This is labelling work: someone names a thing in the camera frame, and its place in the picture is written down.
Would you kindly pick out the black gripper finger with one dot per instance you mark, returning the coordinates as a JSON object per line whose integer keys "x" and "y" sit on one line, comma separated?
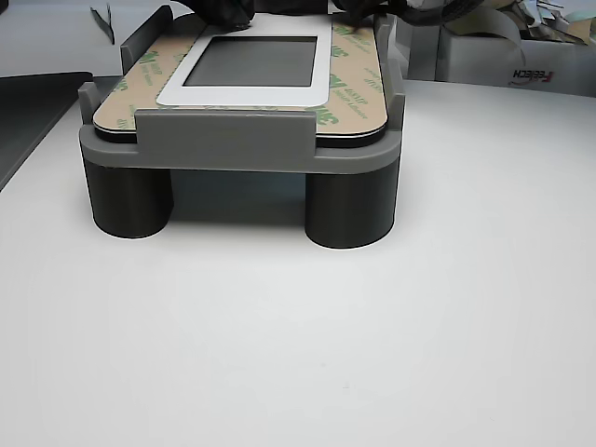
{"x": 223, "y": 11}

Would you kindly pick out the tan 3M protective film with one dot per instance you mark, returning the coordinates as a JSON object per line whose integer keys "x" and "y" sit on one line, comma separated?
{"x": 358, "y": 84}

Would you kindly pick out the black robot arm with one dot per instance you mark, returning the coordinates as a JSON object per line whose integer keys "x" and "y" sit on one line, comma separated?
{"x": 363, "y": 9}

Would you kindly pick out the gray holder fixture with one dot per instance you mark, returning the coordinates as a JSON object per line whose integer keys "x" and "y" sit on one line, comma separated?
{"x": 223, "y": 135}

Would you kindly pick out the plain white box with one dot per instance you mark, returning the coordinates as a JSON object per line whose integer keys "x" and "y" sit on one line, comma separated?
{"x": 419, "y": 51}

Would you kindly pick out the gray rectangular mat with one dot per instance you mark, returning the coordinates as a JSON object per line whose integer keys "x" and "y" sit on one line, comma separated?
{"x": 28, "y": 116}

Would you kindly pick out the white box with Feetech print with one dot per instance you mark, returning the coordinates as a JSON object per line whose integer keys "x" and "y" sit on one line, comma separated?
{"x": 489, "y": 65}

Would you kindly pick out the cardboard scrap pile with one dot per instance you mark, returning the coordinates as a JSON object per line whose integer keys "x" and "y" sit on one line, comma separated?
{"x": 559, "y": 23}

